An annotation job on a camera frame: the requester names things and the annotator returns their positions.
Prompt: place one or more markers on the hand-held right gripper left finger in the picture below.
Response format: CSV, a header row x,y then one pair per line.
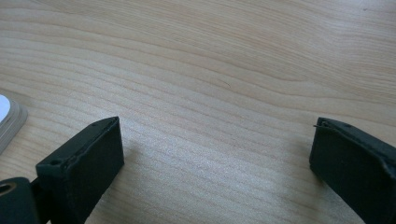
x,y
84,168

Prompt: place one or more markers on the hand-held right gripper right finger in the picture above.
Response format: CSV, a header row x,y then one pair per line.
x,y
355,168

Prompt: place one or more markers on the blue book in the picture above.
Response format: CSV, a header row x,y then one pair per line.
x,y
9,121

